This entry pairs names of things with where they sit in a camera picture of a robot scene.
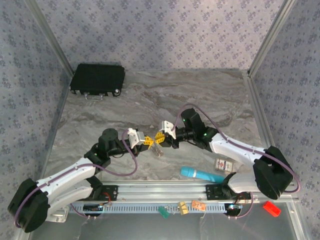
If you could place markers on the clear plastic bag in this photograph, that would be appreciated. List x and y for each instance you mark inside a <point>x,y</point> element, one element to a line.
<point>157,150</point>

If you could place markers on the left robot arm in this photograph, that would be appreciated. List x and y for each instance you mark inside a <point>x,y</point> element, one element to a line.
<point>62,180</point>

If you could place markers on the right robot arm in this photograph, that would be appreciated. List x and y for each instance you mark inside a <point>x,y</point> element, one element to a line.
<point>270,175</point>

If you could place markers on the blue flashlight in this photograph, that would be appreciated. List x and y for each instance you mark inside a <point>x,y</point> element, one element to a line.
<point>197,173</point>

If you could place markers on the playing card box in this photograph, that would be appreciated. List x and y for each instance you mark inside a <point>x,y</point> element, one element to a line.
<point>224,165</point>

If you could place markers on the left circuit board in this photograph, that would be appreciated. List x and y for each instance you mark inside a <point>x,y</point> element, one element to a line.
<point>96,207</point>

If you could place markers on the circuit board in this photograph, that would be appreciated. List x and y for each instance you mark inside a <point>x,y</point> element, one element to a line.
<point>96,207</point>
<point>233,208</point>

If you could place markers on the yellow tag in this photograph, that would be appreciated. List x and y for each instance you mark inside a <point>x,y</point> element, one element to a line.
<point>182,208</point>

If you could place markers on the green tag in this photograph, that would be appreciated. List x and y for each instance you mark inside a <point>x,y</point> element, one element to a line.
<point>163,212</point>

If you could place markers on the orange tag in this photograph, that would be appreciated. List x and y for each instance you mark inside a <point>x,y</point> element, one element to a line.
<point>198,205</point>

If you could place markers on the right circuit board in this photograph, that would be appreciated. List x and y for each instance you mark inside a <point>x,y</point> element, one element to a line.
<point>233,208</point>

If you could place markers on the red plastic block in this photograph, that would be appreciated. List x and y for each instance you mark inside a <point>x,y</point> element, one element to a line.
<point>272,208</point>

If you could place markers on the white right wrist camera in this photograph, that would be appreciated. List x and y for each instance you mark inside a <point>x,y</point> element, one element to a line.
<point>167,128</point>

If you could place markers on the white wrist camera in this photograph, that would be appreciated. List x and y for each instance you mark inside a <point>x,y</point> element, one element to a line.
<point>167,128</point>
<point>135,137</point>

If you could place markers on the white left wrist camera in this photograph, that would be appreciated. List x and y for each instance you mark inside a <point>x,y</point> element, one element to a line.
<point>135,137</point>

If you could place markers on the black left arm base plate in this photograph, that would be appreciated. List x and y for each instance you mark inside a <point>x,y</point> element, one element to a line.
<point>110,192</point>

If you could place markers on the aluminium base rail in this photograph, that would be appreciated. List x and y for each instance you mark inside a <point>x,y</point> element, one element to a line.
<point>160,191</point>

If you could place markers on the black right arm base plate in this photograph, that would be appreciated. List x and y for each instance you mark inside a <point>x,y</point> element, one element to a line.
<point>212,192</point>

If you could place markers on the clear plastic bracket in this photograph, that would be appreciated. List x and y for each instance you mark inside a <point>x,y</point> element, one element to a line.
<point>60,215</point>

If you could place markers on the aluminium frame post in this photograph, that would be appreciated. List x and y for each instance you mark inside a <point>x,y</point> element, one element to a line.
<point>271,37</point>
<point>50,37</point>

